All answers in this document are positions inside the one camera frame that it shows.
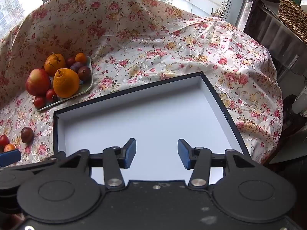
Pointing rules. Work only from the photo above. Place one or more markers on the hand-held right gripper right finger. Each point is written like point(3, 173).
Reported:
point(184, 154)

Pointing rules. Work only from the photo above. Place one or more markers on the dark side table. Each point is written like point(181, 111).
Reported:
point(271, 36)

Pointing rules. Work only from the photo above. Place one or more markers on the small red plum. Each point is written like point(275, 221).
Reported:
point(70, 61)

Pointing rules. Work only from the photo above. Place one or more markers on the floral tablecloth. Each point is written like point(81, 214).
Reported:
point(156, 40)

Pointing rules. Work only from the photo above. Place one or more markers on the red apple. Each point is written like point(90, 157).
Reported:
point(37, 82)

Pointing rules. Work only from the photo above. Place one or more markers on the red cherry tomato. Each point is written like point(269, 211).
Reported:
point(50, 95)
point(39, 102)
point(3, 140)

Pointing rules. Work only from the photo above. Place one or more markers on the wicker basket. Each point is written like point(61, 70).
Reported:
point(291, 16)

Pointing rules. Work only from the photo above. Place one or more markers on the small mandarin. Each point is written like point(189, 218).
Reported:
point(80, 58)
point(10, 147)

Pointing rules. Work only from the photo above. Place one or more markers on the pale green tray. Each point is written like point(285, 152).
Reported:
point(86, 86)

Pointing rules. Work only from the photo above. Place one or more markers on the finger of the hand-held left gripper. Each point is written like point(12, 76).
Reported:
point(9, 157)

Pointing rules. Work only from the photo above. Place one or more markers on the large round orange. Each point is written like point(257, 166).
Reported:
point(54, 63)

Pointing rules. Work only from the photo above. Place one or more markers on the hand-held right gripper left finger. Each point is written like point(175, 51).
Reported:
point(129, 154)

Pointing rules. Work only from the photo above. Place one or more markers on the dry grass plant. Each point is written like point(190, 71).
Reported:
point(218, 11)

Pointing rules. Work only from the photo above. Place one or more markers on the brown-red plum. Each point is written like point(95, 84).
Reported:
point(84, 73)
point(27, 135)

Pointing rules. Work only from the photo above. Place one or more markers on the white plastic object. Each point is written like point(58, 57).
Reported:
point(299, 104)

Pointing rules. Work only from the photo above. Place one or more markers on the large knobbed orange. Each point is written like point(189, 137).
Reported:
point(66, 83)

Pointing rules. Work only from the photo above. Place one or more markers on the dark purple plum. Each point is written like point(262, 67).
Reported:
point(76, 66)

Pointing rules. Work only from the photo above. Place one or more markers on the grey board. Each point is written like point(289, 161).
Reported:
point(290, 148)

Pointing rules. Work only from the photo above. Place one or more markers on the white lace curtain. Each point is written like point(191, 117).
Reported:
point(251, 2)

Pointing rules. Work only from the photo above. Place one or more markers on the black box with white inside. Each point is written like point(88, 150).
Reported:
point(144, 112)

